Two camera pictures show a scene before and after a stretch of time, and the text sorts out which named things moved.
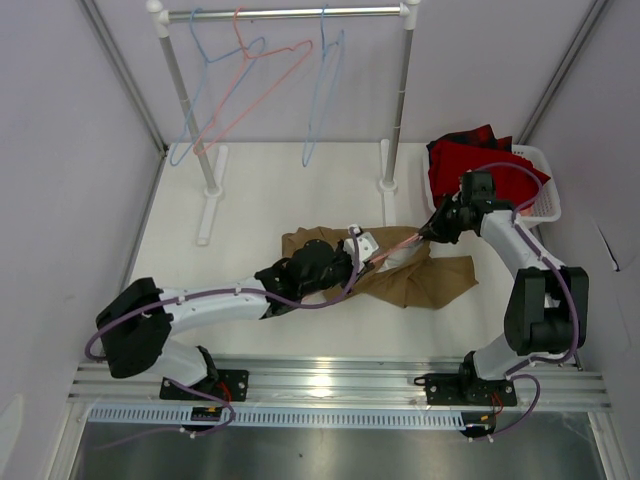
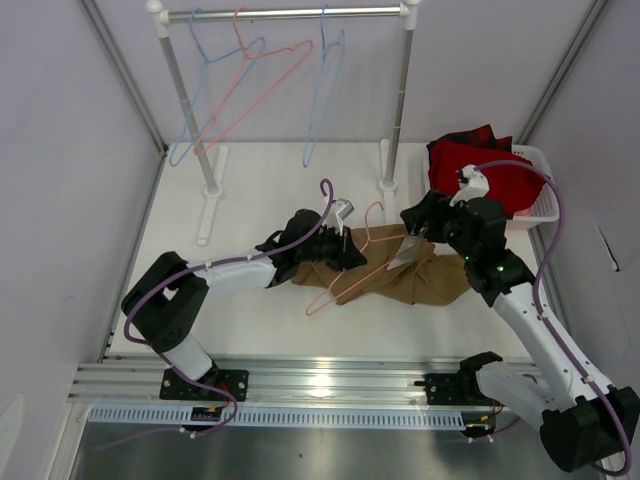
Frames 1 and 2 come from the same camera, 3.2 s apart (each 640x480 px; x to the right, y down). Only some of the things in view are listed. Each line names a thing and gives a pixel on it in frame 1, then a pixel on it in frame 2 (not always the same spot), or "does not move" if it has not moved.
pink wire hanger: (412, 239) -> (351, 264)
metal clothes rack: (389, 150) does not move
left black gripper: (351, 269) -> (344, 248)
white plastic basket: (545, 208) does not move
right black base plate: (453, 389) does not move
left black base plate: (230, 385) does not move
